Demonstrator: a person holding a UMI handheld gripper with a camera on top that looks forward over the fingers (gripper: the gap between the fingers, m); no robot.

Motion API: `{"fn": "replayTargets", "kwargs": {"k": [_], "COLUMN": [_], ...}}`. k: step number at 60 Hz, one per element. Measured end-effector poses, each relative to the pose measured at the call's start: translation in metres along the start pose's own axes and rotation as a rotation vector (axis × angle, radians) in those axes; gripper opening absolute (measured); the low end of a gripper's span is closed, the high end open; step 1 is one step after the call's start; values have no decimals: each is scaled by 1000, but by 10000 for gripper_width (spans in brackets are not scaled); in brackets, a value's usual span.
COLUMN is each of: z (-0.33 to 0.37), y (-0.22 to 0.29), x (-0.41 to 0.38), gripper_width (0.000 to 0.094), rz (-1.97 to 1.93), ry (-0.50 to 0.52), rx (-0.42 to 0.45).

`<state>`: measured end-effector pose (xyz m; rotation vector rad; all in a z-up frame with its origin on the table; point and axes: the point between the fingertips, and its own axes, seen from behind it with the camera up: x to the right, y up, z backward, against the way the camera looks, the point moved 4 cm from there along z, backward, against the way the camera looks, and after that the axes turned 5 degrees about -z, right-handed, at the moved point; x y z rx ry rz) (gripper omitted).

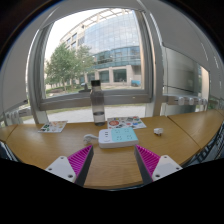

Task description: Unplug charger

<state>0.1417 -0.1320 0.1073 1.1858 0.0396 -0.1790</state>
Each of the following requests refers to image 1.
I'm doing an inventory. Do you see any white and teal power strip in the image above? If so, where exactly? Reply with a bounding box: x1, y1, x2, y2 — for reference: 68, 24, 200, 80
97, 127, 140, 149

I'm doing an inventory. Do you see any large colourful sticker sheet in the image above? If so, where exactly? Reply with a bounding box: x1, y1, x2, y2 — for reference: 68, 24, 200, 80
106, 115, 148, 130

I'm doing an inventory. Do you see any dark chair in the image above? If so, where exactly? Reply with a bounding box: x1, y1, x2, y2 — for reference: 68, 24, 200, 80
185, 122, 224, 167
0, 139, 18, 163

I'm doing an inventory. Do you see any clear bottle with black cap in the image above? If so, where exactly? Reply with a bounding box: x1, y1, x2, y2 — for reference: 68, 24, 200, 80
89, 79, 106, 127

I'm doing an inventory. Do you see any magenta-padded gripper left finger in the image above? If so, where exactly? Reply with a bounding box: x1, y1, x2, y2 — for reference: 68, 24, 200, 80
44, 144, 95, 187

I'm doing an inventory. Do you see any glass office building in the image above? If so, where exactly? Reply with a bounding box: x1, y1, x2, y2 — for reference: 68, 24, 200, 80
61, 9, 143, 88

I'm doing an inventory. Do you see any green tree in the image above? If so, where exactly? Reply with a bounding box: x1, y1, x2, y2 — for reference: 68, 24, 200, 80
44, 42, 96, 93

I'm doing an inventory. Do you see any small white charger block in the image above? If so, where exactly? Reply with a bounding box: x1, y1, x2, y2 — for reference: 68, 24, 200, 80
153, 127, 165, 137

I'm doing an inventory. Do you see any white rail with round knobs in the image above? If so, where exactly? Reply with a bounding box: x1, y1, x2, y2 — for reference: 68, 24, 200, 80
2, 99, 33, 126
164, 93, 211, 108

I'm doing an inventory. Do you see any grey window frame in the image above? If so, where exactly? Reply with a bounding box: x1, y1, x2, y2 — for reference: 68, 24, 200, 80
26, 0, 167, 125

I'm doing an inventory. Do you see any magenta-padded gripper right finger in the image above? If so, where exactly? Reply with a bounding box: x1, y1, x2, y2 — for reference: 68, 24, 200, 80
134, 144, 184, 185

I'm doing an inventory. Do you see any small colourful sticker sheet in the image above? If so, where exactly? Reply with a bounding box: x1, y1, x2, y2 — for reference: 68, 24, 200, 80
37, 120, 69, 134

